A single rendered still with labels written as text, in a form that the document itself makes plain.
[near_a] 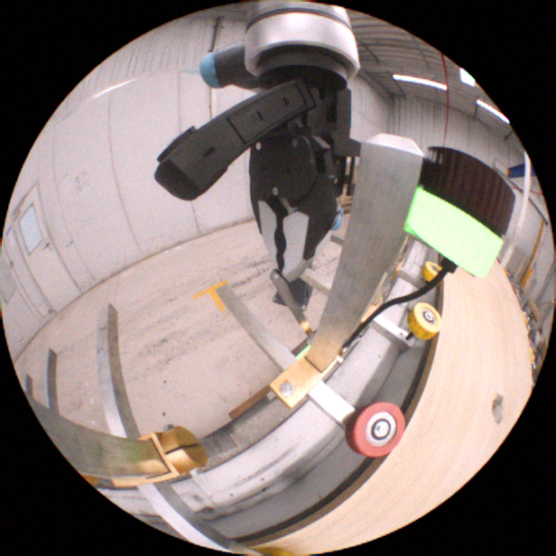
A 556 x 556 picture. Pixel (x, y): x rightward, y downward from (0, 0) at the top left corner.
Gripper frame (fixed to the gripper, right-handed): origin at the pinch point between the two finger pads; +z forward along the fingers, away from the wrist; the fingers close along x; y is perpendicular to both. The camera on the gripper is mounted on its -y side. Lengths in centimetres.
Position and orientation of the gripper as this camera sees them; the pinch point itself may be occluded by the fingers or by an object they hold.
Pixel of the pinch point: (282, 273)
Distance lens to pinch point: 18.2
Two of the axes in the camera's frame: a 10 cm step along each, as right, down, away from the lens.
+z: 0.1, 7.4, 6.7
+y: 7.5, -4.5, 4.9
